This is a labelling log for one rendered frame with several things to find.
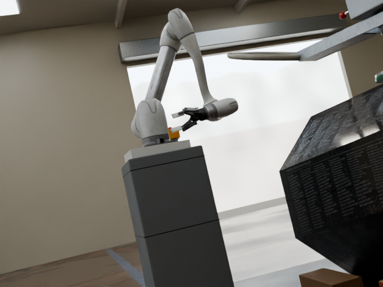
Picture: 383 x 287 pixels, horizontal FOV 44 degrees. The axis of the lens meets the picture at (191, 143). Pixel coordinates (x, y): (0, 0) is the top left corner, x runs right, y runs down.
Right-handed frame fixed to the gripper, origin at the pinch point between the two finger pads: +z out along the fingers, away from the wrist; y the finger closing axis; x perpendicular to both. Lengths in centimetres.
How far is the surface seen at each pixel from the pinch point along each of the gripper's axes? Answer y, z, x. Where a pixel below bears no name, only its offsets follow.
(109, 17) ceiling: 369, -119, 515
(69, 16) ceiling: 345, -47, 512
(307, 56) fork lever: -64, -51, -30
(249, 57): -57, -30, -15
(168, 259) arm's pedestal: 11, 32, -71
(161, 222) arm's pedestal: 2, 30, -54
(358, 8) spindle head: -99, -58, -40
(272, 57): -61, -37, -22
